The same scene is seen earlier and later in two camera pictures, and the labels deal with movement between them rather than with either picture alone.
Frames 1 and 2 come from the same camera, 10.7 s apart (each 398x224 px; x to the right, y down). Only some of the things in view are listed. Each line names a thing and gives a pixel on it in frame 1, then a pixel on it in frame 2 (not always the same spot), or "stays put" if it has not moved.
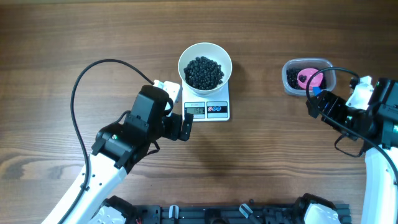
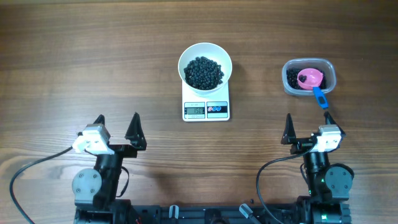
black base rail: [267, 214] stays put
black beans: [291, 79] stays put
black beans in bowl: [203, 73] stays put
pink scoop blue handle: [303, 78] stays put
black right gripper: [336, 102] -> [301, 144]
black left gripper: [173, 133] -> [134, 134]
